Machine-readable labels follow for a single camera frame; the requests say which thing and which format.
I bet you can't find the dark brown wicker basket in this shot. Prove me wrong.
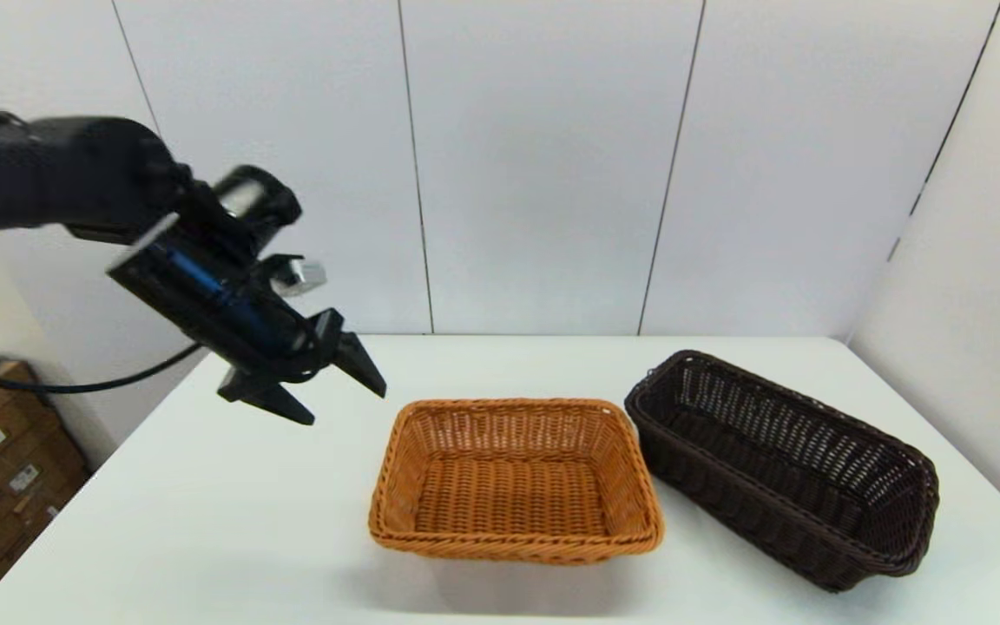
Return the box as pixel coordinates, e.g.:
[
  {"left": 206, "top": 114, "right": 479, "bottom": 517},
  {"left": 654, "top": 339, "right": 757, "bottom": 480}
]
[{"left": 624, "top": 350, "right": 941, "bottom": 593}]

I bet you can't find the cardboard box with white label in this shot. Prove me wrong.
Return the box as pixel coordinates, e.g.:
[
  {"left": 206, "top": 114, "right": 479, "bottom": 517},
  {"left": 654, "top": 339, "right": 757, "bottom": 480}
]
[
  {"left": 0, "top": 401, "right": 67, "bottom": 513},
  {"left": 0, "top": 438, "right": 91, "bottom": 543}
]

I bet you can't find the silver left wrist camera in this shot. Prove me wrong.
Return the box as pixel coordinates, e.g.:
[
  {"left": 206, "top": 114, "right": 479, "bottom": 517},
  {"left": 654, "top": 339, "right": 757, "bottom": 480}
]
[{"left": 279, "top": 257, "right": 328, "bottom": 297}]

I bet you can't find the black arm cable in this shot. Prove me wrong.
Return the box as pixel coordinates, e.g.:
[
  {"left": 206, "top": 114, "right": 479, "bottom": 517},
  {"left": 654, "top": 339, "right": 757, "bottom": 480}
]
[{"left": 0, "top": 343, "right": 204, "bottom": 396}]

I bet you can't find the cardboard box with small labels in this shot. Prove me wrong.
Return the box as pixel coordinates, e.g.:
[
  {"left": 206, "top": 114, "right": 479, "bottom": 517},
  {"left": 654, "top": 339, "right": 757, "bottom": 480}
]
[{"left": 0, "top": 486, "right": 89, "bottom": 581}]

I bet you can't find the orange wicker basket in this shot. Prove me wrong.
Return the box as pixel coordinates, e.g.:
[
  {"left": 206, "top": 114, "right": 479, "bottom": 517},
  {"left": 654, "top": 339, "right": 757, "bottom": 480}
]
[{"left": 368, "top": 398, "right": 666, "bottom": 567}]

